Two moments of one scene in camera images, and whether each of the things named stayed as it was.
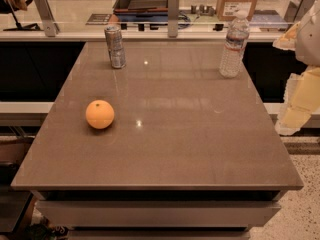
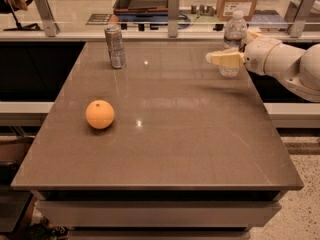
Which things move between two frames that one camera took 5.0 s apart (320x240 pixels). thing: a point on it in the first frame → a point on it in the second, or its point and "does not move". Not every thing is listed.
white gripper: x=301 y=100 → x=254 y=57
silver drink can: x=117 y=53 does not move
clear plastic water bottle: x=234 y=47 does not move
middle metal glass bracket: x=173 y=8 does not move
